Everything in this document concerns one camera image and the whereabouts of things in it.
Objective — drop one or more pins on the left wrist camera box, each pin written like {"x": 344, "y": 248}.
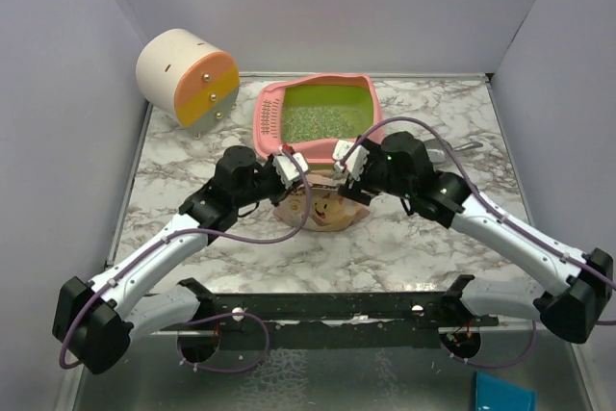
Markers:
{"x": 290, "y": 165}

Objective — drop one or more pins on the grey metal litter scoop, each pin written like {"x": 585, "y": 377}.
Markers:
{"x": 438, "y": 152}

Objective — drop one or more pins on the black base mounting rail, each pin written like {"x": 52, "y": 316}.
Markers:
{"x": 323, "y": 320}

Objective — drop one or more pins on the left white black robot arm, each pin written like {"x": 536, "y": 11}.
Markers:
{"x": 99, "y": 319}

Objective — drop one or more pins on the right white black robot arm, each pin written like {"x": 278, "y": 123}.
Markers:
{"x": 570, "y": 287}

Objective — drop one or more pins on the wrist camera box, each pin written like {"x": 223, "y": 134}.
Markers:
{"x": 290, "y": 165}
{"x": 349, "y": 160}

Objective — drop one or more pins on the pink and green litter box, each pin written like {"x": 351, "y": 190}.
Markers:
{"x": 312, "y": 113}

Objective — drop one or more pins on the cream cylindrical cat house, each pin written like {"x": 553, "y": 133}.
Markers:
{"x": 189, "y": 79}

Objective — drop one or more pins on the orange cat litter bag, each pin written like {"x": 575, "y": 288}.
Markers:
{"x": 329, "y": 211}

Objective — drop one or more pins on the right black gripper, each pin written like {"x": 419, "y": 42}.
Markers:
{"x": 353, "y": 189}

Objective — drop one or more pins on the blue plastic object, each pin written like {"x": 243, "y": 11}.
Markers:
{"x": 494, "y": 394}

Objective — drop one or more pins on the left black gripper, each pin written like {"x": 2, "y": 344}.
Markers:
{"x": 283, "y": 192}

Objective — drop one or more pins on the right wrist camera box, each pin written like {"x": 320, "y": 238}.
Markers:
{"x": 349, "y": 160}

